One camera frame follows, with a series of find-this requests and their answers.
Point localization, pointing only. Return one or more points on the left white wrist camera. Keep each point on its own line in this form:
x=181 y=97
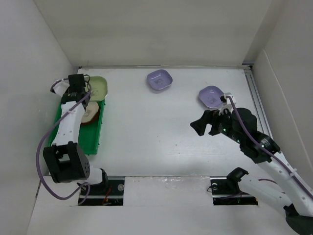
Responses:
x=60 y=86

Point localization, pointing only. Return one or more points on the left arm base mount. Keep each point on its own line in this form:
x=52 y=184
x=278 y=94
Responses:
x=110 y=195

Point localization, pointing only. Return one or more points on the cream square dish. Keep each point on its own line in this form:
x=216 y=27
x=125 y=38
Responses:
x=90 y=112

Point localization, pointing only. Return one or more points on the purple square dish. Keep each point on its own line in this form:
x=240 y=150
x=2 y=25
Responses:
x=210 y=97
x=159 y=79

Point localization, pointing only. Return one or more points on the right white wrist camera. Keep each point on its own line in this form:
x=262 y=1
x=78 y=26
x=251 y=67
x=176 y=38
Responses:
x=228 y=100

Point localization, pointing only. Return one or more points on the upper left purple square dish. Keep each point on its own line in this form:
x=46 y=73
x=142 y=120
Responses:
x=159 y=79

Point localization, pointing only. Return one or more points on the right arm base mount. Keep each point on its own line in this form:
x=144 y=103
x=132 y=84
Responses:
x=225 y=194

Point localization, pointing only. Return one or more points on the green plastic bin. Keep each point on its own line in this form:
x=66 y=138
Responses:
x=69 y=129

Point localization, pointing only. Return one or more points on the right purple square dish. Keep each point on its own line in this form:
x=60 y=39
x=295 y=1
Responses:
x=210 y=97

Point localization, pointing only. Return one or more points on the green square dish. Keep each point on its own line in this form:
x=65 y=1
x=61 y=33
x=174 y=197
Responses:
x=99 y=88

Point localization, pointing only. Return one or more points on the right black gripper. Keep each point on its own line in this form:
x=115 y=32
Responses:
x=209 y=116

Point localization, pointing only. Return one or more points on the red round plate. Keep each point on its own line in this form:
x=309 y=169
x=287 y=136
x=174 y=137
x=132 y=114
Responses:
x=93 y=120

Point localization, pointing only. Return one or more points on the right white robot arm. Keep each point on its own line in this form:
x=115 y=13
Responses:
x=292 y=201

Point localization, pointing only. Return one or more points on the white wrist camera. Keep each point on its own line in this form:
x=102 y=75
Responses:
x=60 y=86
x=228 y=100

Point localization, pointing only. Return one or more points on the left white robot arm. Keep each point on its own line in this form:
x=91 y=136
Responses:
x=68 y=163

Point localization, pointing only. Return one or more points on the right aluminium frame rail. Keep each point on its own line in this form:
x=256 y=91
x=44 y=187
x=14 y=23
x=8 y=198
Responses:
x=260 y=112

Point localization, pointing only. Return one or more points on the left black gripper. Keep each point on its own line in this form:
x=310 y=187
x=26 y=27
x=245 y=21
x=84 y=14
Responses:
x=68 y=92

